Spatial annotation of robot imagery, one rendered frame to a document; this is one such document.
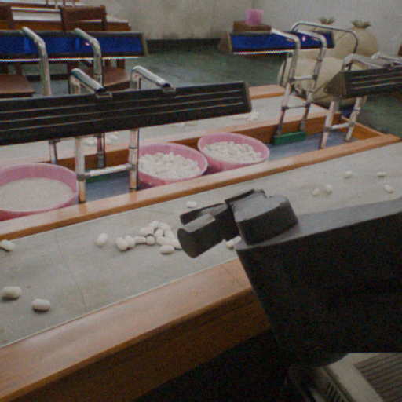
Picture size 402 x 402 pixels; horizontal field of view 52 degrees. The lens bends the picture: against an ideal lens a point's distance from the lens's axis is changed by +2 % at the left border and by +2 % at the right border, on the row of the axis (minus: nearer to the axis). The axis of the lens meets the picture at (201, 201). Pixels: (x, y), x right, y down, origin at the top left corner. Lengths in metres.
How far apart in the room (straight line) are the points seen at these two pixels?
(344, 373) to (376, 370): 0.09
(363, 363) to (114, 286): 0.71
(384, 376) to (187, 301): 0.62
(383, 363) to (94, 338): 0.81
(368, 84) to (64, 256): 1.01
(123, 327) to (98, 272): 0.19
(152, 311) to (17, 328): 0.25
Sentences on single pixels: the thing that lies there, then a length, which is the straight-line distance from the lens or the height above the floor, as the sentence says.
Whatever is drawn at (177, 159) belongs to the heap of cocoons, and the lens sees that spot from 1.46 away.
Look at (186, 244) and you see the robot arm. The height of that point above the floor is 0.96.
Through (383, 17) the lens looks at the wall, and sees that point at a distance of 6.14.
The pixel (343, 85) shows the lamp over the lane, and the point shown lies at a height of 1.08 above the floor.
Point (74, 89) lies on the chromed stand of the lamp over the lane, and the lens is 1.02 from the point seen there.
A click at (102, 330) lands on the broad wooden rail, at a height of 0.76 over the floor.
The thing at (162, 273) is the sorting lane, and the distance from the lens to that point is 0.95.
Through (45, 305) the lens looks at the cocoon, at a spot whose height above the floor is 0.76.
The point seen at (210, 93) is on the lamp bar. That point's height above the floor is 1.10.
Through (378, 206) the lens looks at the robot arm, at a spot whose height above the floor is 1.27.
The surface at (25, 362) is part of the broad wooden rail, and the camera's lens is 0.79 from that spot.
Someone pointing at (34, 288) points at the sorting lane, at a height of 0.74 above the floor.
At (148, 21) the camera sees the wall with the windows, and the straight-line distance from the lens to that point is 6.65.
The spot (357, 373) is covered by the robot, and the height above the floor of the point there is 0.48.
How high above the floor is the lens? 1.38
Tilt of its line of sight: 32 degrees down
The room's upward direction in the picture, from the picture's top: 7 degrees clockwise
